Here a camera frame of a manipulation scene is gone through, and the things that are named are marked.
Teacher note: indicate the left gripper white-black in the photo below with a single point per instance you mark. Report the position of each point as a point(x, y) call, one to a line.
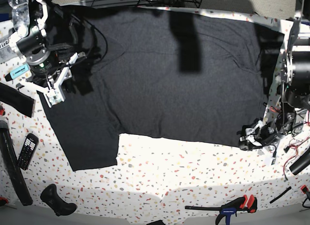
point(260, 136)

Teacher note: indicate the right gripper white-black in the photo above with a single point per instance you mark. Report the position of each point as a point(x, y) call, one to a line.
point(74, 79)

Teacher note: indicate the dark grey T-shirt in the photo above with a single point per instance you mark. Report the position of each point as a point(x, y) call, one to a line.
point(164, 74)

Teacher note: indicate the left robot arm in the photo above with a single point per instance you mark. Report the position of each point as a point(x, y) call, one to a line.
point(294, 89)

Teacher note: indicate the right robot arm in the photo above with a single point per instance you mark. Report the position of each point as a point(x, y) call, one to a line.
point(50, 64)

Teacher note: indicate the turquoise highlighter pen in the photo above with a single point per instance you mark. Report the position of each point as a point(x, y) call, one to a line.
point(17, 72)

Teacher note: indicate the black cylinder right edge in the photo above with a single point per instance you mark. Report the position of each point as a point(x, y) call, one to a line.
point(300, 164)

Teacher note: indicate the black folded cloth strip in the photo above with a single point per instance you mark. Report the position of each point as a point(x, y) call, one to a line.
point(21, 102)

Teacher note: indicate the small black stick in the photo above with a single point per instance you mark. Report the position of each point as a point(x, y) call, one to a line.
point(281, 195)

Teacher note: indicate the red object right edge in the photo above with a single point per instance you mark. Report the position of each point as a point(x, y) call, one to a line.
point(305, 191)

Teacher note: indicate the black remote control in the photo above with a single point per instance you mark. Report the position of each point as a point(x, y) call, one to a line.
point(27, 151)

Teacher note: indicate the clear LeRobot parts box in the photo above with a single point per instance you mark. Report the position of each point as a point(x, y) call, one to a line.
point(5, 51)

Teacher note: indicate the black game controller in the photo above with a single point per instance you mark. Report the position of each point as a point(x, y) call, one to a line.
point(61, 208)

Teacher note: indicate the long black tube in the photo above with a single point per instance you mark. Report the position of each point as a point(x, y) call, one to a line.
point(10, 162)

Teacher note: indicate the red object bottom left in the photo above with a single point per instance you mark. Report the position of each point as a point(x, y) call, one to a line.
point(3, 201)

